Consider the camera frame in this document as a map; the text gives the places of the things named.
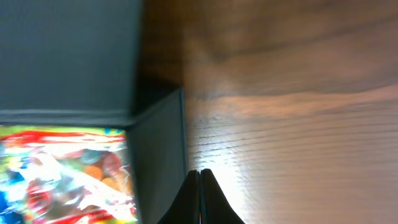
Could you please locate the colourful gummy candy bag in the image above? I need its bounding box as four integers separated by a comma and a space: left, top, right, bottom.
1, 126, 139, 224

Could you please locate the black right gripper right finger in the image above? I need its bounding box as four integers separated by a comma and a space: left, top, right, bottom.
200, 169, 244, 224

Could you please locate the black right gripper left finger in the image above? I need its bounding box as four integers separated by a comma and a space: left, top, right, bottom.
158, 170, 200, 224

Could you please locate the black gift box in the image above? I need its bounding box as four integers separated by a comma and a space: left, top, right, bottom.
1, 0, 187, 223

